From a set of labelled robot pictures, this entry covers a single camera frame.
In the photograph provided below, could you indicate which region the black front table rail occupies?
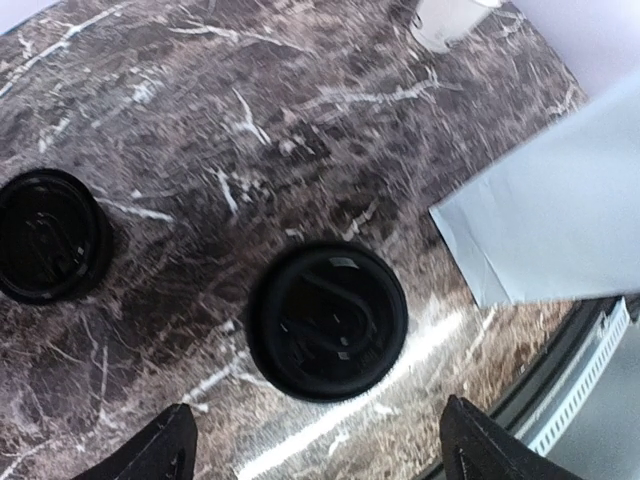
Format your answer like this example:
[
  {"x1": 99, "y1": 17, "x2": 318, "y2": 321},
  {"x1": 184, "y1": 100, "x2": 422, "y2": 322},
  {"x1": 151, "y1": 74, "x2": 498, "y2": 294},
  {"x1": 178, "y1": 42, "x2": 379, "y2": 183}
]
[{"x1": 489, "y1": 297, "x2": 620, "y2": 436}]

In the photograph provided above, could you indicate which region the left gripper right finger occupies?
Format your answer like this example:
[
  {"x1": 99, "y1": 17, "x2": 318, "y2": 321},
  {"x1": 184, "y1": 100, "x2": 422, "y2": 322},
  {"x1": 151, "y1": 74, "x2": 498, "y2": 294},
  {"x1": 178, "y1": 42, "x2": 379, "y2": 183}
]
[{"x1": 440, "y1": 395, "x2": 565, "y2": 479}]

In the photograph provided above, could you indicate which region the white paper bag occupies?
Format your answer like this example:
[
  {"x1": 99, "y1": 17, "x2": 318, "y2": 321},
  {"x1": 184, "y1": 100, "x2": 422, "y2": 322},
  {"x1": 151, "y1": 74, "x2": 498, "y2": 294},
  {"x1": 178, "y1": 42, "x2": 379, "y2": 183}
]
[{"x1": 431, "y1": 76, "x2": 639, "y2": 307}]

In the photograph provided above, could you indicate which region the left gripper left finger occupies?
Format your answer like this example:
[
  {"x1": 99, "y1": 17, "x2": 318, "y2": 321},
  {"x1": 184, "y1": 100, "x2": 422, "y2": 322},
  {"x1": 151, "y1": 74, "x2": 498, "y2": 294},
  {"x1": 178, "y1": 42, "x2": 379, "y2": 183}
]
[{"x1": 87, "y1": 404, "x2": 198, "y2": 480}]

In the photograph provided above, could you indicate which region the white slotted cable duct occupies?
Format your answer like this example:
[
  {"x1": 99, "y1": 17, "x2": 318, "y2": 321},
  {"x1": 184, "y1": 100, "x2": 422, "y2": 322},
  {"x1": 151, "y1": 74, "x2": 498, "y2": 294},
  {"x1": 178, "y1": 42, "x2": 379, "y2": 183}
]
[{"x1": 515, "y1": 298, "x2": 631, "y2": 457}]

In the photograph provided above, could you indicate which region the white cup holding straws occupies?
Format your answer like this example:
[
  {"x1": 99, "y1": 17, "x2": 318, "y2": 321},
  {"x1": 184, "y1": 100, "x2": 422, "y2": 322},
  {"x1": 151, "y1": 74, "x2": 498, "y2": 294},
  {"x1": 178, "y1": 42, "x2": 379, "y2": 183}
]
[{"x1": 410, "y1": 0, "x2": 503, "y2": 53}]

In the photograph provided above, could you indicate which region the stack of black lids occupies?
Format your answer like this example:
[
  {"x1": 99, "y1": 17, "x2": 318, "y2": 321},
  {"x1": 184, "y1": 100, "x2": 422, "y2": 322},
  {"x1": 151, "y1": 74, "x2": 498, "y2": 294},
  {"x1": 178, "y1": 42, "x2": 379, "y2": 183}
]
[{"x1": 1, "y1": 168, "x2": 114, "y2": 305}]

